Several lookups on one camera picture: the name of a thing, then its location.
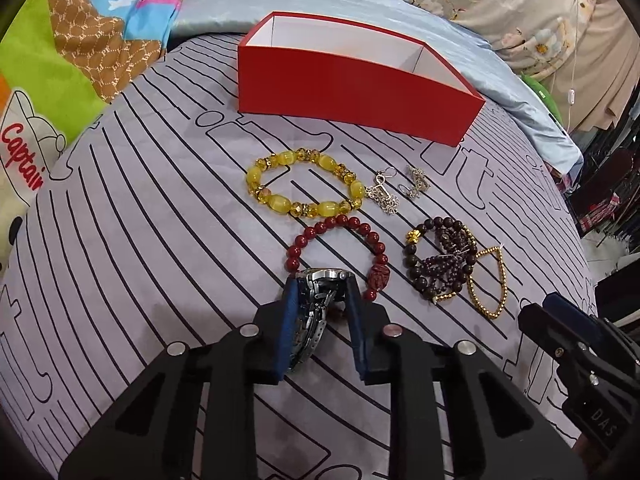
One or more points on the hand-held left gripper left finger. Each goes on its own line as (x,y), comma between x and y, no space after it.
(292,320)

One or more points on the dark chair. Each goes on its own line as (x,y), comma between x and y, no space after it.
(600,180)

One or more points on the light blue sheet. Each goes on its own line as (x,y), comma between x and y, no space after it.
(210,15)

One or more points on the red cardboard box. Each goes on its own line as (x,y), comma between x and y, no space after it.
(350,85)

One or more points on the plaid cloth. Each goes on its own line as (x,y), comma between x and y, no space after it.
(600,212)

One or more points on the green object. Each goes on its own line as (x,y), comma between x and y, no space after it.
(542,92)

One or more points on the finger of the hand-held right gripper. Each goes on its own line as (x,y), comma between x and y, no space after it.
(560,340)
(570,310)

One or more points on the cartoon monkey blanket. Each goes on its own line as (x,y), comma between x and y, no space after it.
(60,60)

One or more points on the silver metal wristwatch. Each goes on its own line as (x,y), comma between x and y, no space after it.
(312,310)

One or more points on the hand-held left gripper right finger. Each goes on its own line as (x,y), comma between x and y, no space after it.
(357,330)

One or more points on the beige cloth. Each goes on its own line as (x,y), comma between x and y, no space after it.
(610,60)

